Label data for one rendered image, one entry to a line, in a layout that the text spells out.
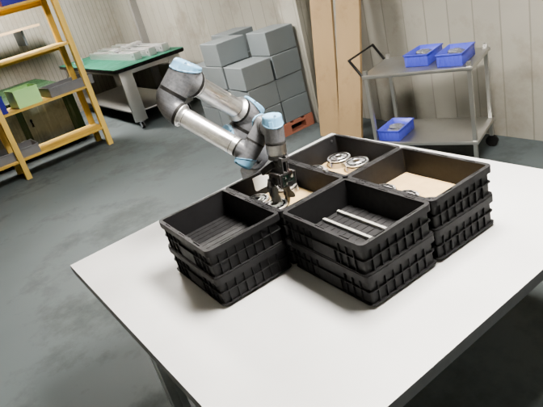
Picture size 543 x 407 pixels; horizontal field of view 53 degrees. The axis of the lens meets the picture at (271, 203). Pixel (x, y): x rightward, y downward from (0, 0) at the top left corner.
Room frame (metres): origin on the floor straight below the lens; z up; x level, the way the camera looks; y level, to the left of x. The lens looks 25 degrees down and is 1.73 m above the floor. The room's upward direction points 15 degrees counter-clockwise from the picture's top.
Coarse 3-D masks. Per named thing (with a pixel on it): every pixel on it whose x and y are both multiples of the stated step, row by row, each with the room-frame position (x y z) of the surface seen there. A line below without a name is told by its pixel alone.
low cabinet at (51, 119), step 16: (32, 80) 8.81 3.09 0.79; (64, 96) 7.33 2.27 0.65; (32, 112) 7.10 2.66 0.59; (48, 112) 7.19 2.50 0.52; (64, 112) 7.28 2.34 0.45; (80, 112) 7.39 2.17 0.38; (16, 128) 6.97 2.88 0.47; (32, 128) 7.06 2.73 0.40; (48, 128) 7.15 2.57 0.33; (64, 128) 7.24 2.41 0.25; (0, 144) 6.84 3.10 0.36; (32, 160) 7.02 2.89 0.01
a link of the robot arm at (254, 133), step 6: (258, 114) 2.03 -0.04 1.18; (252, 120) 2.02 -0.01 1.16; (258, 120) 1.97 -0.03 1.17; (252, 126) 2.01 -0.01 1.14; (258, 126) 1.95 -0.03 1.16; (252, 132) 1.96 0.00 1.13; (258, 132) 1.95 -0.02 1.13; (252, 138) 1.95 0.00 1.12; (258, 138) 1.94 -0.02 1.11; (264, 138) 1.95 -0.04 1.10; (264, 144) 1.96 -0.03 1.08
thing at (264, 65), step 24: (288, 24) 5.41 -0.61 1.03; (216, 48) 5.39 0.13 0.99; (240, 48) 5.51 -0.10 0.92; (264, 48) 5.32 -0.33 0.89; (288, 48) 5.38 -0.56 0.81; (216, 72) 5.50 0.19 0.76; (240, 72) 5.10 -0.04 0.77; (264, 72) 5.20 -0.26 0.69; (288, 72) 5.34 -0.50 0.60; (240, 96) 5.22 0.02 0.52; (264, 96) 5.17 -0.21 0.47; (288, 96) 5.32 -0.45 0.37; (216, 120) 5.78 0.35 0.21; (288, 120) 5.28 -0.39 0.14; (312, 120) 5.41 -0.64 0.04
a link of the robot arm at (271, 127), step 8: (272, 112) 1.92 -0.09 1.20; (264, 120) 1.87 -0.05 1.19; (272, 120) 1.86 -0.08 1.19; (280, 120) 1.87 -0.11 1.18; (264, 128) 1.88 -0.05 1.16; (272, 128) 1.85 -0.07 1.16; (280, 128) 1.86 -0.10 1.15; (264, 136) 1.89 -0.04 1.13; (272, 136) 1.86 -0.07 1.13; (280, 136) 1.86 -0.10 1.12; (272, 144) 1.86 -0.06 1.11; (280, 144) 1.86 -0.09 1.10
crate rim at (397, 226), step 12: (348, 180) 1.76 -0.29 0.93; (324, 192) 1.73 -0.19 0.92; (384, 192) 1.61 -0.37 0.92; (396, 192) 1.57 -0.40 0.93; (300, 204) 1.68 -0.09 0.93; (288, 216) 1.61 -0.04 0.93; (408, 216) 1.40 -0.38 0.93; (420, 216) 1.42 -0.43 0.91; (312, 228) 1.50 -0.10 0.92; (324, 228) 1.47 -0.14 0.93; (396, 228) 1.37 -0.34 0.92; (336, 240) 1.40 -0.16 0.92; (348, 240) 1.36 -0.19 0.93; (372, 240) 1.32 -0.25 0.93; (384, 240) 1.34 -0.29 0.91; (360, 252) 1.31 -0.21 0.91
